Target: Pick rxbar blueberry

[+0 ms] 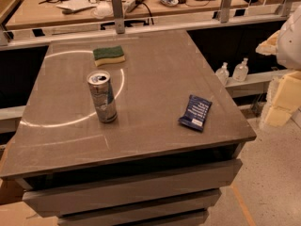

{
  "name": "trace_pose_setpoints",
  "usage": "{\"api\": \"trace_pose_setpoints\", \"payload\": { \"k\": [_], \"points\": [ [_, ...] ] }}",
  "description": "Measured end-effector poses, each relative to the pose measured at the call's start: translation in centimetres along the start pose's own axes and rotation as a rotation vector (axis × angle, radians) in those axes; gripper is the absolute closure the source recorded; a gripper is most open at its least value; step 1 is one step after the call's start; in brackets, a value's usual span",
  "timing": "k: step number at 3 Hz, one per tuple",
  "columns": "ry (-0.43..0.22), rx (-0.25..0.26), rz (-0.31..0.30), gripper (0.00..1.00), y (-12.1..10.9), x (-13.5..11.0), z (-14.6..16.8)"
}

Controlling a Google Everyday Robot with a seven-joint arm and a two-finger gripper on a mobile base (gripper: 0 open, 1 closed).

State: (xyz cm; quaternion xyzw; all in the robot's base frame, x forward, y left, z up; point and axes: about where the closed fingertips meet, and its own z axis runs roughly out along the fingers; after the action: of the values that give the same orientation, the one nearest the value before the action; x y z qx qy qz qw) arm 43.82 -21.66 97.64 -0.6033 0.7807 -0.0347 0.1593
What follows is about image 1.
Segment metal bracket post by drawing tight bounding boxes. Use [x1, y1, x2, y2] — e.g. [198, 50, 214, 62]
[111, 0, 125, 34]

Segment grey power strip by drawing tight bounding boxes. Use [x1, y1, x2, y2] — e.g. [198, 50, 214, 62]
[124, 0, 144, 12]

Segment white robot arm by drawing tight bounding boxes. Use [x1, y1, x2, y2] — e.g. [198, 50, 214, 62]
[277, 6, 301, 71]

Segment aluminium frame rail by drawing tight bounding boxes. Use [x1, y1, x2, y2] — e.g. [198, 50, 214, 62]
[0, 2, 301, 51]

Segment clear sanitizer bottle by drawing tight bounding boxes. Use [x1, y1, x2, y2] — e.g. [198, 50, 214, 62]
[215, 62, 230, 85]
[232, 57, 248, 82]

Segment silver blue drink can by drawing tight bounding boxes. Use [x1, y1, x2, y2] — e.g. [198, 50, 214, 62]
[87, 71, 117, 123]

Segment right clear sanitizer bottle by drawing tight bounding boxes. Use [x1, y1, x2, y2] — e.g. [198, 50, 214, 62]
[232, 57, 248, 82]

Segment blue rxbar wrapper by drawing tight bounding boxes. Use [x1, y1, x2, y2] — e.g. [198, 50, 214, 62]
[178, 95, 212, 132]

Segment grey drawer cabinet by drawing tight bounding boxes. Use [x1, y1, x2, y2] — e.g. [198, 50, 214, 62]
[1, 31, 256, 226]

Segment left clear sanitizer bottle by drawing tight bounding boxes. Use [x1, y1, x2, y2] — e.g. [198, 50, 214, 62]
[215, 62, 230, 85]

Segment white paper sheets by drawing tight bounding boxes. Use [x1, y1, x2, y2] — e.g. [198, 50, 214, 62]
[57, 0, 96, 10]

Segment wooden workbench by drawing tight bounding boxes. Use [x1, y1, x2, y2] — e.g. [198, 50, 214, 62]
[4, 0, 252, 31]

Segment green yellow sponge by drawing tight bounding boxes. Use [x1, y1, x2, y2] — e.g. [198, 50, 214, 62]
[93, 45, 125, 67]

